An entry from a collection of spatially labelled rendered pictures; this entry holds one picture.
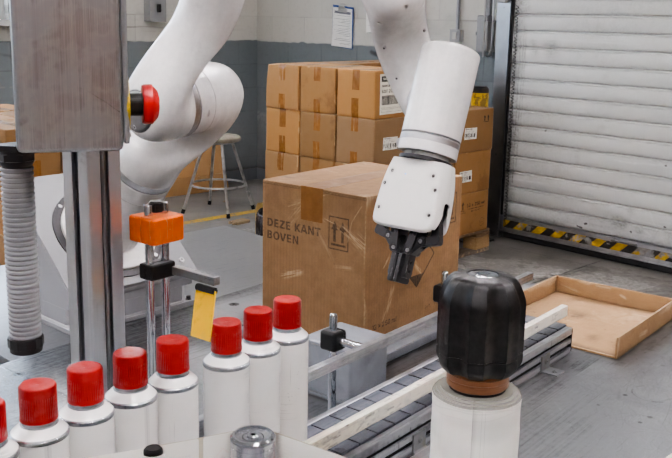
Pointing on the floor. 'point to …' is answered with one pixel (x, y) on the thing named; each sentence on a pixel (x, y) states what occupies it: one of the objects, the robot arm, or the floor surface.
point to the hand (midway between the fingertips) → (400, 268)
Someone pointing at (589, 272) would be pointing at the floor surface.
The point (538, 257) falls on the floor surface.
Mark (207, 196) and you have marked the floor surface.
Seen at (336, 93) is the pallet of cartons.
